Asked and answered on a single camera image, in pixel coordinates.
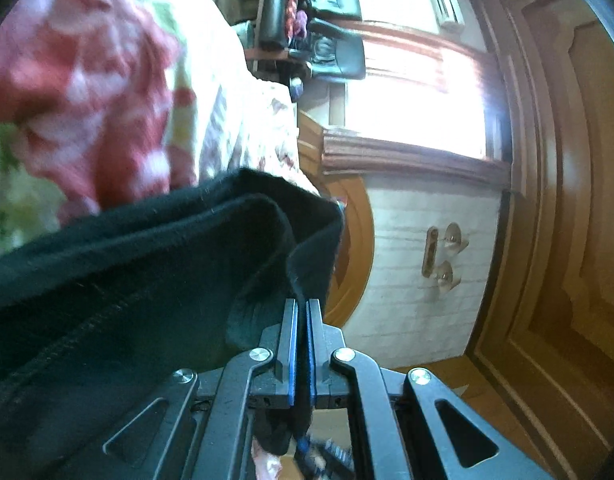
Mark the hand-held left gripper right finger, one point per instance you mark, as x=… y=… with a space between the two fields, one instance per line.
x=313 y=355

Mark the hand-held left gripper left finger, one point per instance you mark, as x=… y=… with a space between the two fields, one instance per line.
x=289 y=355

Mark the black pants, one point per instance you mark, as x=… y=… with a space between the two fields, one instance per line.
x=112 y=285

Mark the wooden headboard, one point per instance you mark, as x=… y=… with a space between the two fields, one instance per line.
x=358 y=245

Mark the brown curtain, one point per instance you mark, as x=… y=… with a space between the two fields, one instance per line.
x=437 y=60
x=412 y=157

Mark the bright window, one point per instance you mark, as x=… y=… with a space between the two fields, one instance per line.
x=412 y=110

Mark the floral bedspread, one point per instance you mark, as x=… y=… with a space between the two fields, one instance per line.
x=87 y=85

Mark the white air conditioner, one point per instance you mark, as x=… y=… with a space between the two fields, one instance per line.
x=446 y=0

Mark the wall lamp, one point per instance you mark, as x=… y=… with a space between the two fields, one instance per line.
x=444 y=255

